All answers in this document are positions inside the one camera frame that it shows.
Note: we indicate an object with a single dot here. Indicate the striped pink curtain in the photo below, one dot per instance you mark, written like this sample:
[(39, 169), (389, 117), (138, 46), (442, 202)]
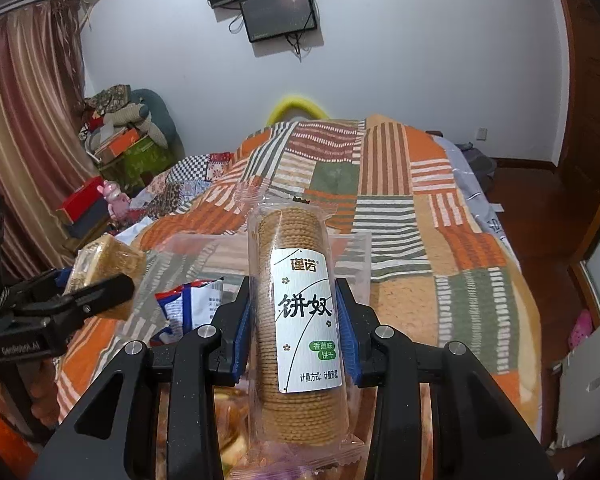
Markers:
[(25, 125)]

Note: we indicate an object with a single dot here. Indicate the orange snack packet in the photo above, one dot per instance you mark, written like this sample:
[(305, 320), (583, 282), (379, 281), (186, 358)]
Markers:
[(230, 425)]

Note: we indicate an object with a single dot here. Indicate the blue snack packet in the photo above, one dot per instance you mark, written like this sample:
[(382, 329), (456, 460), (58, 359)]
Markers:
[(192, 307)]

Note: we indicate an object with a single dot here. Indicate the small black wall screen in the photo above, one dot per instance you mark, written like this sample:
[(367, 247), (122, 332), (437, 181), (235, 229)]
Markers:
[(277, 12)]

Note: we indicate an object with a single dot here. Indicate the pile of clothes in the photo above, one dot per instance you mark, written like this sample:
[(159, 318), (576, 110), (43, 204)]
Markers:
[(130, 110)]

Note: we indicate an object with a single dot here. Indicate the yellow round seat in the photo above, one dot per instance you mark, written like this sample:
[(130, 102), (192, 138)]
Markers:
[(297, 107)]

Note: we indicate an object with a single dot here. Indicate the person's left forearm orange sleeve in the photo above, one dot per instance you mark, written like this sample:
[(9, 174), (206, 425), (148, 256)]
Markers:
[(2, 425)]

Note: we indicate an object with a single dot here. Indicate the red flat box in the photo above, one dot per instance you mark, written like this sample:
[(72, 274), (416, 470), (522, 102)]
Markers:
[(82, 200)]

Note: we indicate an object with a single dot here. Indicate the pink slipper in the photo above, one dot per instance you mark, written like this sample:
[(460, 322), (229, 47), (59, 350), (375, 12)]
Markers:
[(581, 330)]

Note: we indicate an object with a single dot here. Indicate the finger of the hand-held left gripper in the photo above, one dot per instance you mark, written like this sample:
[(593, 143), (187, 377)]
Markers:
[(50, 280), (95, 295)]

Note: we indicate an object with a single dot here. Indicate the white wall socket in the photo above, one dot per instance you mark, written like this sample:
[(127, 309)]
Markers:
[(481, 133)]

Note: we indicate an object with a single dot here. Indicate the orange cardboard box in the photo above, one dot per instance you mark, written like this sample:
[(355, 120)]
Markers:
[(122, 144)]

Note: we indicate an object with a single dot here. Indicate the person's left hand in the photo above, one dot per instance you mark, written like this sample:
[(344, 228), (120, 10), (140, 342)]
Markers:
[(42, 395)]

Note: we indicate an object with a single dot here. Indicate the pink plush toy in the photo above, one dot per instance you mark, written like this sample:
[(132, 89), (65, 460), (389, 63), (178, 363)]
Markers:
[(115, 200)]

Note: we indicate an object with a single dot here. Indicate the grey bed sheet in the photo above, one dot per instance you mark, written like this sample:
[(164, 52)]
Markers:
[(475, 200)]

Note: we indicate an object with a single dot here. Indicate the clear plastic container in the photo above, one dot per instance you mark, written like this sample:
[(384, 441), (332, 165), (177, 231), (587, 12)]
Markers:
[(205, 260)]

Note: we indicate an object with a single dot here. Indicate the white board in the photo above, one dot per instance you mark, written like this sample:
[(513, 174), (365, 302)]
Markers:
[(590, 375)]

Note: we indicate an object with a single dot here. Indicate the patchwork striped blanket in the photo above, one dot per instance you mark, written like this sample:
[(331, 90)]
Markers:
[(405, 220)]

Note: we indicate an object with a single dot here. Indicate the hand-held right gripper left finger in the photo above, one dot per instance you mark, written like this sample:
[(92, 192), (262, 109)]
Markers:
[(243, 332)]

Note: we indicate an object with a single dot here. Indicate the green cardboard box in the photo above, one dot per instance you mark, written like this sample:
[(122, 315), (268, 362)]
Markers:
[(147, 160)]

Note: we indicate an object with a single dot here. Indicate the brown wooden wardrobe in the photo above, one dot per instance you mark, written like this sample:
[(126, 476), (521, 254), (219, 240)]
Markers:
[(590, 110)]

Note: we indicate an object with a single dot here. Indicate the dark blue box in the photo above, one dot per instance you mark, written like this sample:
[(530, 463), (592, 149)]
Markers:
[(90, 222)]

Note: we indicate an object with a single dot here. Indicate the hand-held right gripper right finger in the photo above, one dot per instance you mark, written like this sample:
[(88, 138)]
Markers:
[(349, 345)]

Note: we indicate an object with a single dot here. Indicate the grey backpack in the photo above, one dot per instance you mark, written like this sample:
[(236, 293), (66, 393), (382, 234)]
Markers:
[(480, 165)]

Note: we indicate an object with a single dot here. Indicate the square cracker packet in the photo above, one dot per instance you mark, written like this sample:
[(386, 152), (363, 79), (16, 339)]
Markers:
[(110, 260)]

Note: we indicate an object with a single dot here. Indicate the round cracker packet white label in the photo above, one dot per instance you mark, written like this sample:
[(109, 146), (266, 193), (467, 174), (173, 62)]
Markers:
[(300, 310)]

